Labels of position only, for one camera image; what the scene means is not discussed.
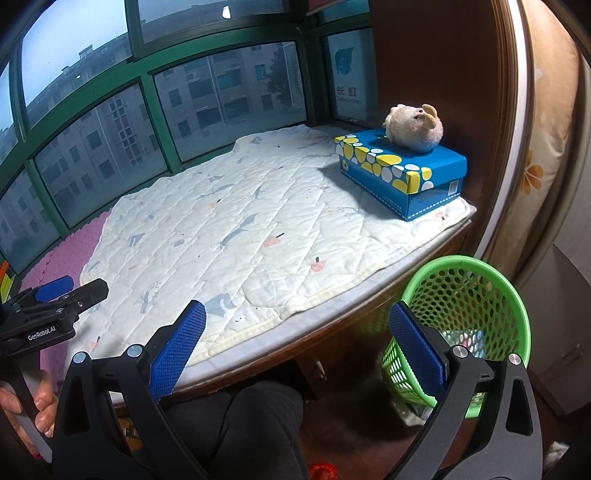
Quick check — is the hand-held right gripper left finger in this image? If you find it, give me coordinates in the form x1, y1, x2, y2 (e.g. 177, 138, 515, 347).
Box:
52, 300, 232, 480

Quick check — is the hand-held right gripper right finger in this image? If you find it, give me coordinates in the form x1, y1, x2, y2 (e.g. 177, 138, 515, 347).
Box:
389, 301, 544, 480

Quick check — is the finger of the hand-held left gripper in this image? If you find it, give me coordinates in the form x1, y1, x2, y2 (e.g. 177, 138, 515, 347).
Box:
9, 275, 75, 304
54, 278, 110, 320

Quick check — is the green mesh wastebasket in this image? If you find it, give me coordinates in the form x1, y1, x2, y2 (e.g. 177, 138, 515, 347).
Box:
381, 255, 527, 418

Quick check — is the person's left hand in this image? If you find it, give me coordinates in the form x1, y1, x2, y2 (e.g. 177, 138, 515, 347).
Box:
0, 369, 60, 439

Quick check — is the pink foam mat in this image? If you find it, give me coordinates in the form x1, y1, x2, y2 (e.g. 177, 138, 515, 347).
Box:
18, 215, 112, 398

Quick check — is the yellow red plastic object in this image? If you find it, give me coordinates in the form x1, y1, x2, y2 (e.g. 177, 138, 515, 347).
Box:
0, 261, 14, 303

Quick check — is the person's dark trouser leg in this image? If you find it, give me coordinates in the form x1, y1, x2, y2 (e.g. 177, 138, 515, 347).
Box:
157, 383, 310, 480

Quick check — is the light cabinet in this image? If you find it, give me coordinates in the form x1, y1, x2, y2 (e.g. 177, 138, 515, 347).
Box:
517, 240, 591, 416

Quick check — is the cream quilted blanket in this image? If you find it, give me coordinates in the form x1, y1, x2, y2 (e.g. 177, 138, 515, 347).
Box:
78, 124, 476, 370

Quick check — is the white crumpled bag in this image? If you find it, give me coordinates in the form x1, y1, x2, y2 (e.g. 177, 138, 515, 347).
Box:
549, 440, 573, 467

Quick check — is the blue dotted box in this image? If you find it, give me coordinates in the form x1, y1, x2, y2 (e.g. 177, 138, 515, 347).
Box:
335, 129, 468, 221

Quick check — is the beige plush toy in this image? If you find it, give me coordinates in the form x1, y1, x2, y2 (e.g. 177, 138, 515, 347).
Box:
382, 104, 445, 152

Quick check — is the floral curtain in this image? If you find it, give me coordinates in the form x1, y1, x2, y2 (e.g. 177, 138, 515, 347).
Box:
496, 0, 580, 278

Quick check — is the white box blue logo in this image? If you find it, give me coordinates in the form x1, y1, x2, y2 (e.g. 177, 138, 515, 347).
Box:
325, 30, 375, 123

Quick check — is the green window frame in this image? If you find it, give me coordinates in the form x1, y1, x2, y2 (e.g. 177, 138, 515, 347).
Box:
0, 0, 375, 282

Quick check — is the brown wooden alcove frame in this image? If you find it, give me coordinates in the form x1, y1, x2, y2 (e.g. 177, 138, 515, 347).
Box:
369, 0, 532, 278

